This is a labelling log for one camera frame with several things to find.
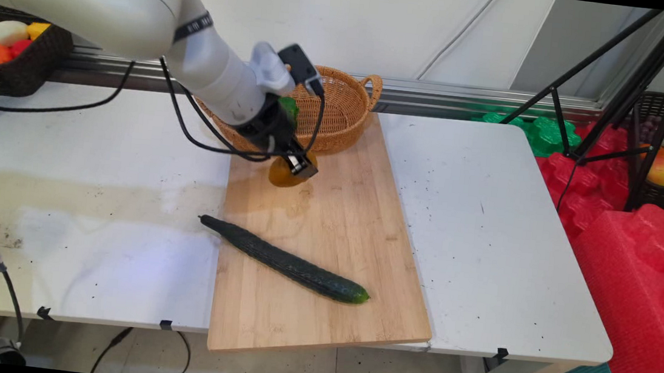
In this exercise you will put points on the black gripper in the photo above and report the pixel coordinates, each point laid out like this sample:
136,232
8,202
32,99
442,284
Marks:
270,129

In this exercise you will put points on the black plastic basket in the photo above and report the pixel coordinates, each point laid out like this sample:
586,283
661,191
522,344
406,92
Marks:
26,75

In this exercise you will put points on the red toy fruit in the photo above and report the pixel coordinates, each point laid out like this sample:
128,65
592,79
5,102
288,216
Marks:
19,48

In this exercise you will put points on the aluminium wall rail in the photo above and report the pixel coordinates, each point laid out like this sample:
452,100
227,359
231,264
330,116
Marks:
468,99

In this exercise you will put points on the black camera tripod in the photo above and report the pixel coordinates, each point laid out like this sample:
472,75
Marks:
640,88

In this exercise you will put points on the black table edge clip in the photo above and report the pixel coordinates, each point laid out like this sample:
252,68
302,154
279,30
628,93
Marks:
502,354
44,313
166,324

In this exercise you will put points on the yellow mango fruit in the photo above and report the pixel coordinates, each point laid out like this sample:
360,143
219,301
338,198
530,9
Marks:
281,175

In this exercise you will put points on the green vegetable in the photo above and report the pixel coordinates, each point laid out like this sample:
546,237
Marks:
289,109

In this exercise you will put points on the large red foam sheet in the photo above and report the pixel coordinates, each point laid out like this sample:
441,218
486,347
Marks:
633,288

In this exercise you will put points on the peach coloured toy fruit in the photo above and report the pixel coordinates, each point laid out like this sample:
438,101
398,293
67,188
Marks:
663,173

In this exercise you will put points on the cream oval toy vegetable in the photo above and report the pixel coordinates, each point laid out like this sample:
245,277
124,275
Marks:
2,32

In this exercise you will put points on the long dark green cucumber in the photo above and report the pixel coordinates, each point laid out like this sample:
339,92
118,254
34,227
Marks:
288,263

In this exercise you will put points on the bamboo cutting board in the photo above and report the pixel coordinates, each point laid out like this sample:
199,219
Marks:
334,223

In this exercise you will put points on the yellow toy vegetable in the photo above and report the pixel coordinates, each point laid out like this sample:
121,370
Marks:
37,30

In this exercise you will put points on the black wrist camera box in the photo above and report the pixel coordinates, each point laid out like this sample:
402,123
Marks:
301,68

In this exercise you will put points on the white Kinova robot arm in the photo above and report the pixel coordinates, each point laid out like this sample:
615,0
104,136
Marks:
112,1

